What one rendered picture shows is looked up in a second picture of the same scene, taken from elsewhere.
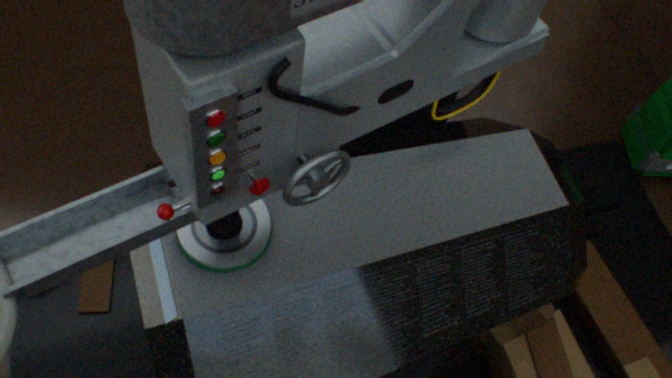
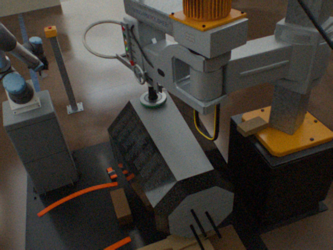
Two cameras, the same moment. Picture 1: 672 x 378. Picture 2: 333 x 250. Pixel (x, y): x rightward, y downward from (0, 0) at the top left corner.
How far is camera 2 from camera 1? 2.25 m
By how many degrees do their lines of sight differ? 64
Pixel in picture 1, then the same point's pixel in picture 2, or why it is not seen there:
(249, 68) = (129, 22)
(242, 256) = (143, 101)
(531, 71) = not seen: outside the picture
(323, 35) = (162, 46)
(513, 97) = not seen: outside the picture
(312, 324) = (131, 128)
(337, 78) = (149, 50)
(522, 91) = not seen: outside the picture
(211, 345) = (125, 110)
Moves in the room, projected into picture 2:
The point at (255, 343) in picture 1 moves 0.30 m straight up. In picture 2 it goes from (126, 119) to (120, 88)
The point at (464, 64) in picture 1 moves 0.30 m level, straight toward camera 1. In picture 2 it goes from (180, 88) to (136, 83)
